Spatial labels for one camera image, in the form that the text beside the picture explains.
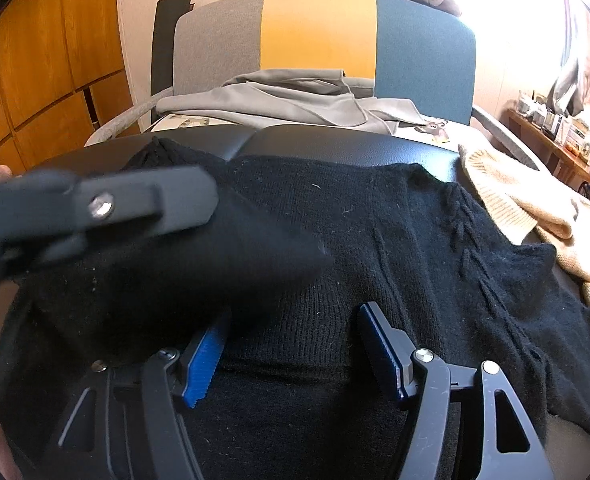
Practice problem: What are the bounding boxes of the wooden sideboard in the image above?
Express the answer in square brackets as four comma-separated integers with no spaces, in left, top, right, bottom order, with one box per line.
[507,107,590,196]

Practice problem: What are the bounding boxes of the black upright post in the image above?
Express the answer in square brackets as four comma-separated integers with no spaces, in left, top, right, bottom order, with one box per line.
[150,0,193,123]

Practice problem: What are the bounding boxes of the beige knit sweater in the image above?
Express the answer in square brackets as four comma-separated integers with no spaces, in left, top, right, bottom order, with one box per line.
[459,142,590,316]

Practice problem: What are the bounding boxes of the grey yellow blue chair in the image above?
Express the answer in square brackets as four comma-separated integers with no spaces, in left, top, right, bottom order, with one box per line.
[85,0,540,171]

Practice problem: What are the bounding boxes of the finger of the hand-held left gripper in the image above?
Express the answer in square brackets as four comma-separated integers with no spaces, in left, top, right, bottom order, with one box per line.
[0,165,220,281]

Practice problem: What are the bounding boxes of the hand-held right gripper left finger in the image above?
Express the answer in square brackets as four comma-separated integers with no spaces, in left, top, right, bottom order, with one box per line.
[57,310,233,480]

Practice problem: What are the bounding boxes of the grey garment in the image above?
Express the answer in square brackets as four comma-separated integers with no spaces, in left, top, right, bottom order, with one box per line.
[156,67,428,128]

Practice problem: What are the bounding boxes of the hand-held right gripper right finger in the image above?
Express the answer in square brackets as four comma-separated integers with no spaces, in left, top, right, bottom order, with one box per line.
[357,301,556,480]

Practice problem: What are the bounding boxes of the black knit sweater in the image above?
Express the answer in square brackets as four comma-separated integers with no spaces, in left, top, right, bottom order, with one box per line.
[0,137,590,480]

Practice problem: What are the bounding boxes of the wooden cabinet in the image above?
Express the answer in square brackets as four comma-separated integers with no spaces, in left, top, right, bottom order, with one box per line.
[0,0,140,176]

